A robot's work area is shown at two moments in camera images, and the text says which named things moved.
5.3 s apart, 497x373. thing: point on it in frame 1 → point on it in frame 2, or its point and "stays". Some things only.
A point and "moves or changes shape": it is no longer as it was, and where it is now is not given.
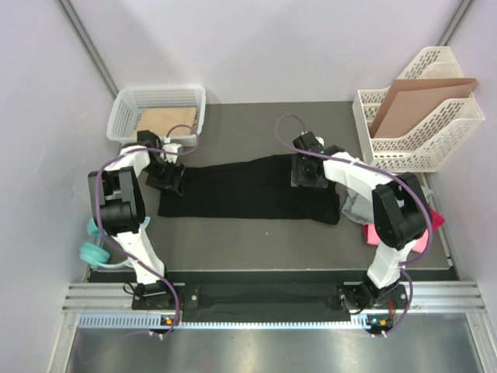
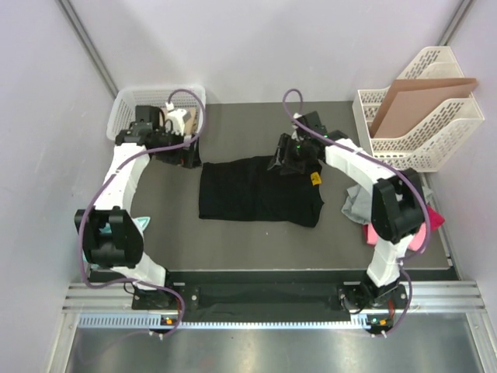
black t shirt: (254, 189) moves or changes shape
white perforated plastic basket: (174, 112) stays
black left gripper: (174, 183) → (187, 158)
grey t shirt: (359, 208) stays
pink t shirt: (372, 238) stays
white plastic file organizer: (431, 144) stays
